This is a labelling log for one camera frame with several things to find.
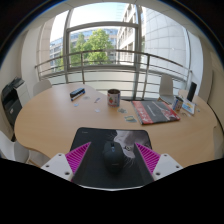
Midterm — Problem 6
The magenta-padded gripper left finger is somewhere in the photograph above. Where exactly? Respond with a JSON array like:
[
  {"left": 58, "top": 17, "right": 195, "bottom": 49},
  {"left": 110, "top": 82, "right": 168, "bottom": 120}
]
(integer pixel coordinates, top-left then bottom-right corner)
[{"left": 40, "top": 141, "right": 92, "bottom": 186}]

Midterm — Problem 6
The black mouse pad with print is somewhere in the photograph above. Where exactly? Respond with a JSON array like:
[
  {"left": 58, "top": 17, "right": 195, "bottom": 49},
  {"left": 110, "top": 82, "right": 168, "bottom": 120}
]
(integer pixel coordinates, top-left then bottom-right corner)
[{"left": 69, "top": 126, "right": 155, "bottom": 188}]

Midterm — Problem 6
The black computer mouse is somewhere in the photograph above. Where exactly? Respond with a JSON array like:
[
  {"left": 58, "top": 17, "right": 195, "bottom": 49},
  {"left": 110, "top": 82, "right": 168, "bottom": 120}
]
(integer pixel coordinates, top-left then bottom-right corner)
[{"left": 101, "top": 140, "right": 128, "bottom": 174}]

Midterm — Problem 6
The black and white printer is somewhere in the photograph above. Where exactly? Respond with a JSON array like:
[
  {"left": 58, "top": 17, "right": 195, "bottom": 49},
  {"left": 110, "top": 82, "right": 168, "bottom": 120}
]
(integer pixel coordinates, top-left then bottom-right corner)
[{"left": 0, "top": 76, "right": 26, "bottom": 128}]

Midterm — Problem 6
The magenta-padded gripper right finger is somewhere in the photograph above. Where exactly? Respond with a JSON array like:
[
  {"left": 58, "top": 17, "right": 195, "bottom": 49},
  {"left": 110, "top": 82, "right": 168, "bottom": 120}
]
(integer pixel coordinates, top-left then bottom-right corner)
[{"left": 134, "top": 142, "right": 183, "bottom": 186}]

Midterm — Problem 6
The white chair with wooden legs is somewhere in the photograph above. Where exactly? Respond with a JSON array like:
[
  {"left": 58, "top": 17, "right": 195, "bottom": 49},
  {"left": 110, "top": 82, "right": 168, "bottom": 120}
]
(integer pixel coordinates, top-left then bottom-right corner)
[{"left": 0, "top": 129, "right": 31, "bottom": 164}]

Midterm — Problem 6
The black speaker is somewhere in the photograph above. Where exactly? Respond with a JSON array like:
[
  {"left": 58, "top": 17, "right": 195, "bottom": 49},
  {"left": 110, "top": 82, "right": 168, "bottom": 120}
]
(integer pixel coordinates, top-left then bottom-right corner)
[{"left": 186, "top": 81, "right": 198, "bottom": 103}]

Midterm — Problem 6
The red magazine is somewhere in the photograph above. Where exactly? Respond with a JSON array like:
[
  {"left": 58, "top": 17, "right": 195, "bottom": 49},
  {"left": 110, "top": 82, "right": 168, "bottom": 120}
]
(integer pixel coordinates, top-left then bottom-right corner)
[{"left": 130, "top": 100, "right": 181, "bottom": 126}]

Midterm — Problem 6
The metal balcony railing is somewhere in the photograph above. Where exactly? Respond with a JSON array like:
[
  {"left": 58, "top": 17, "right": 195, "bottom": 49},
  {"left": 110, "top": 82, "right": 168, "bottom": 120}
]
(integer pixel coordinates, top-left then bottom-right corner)
[{"left": 34, "top": 49, "right": 193, "bottom": 88}]

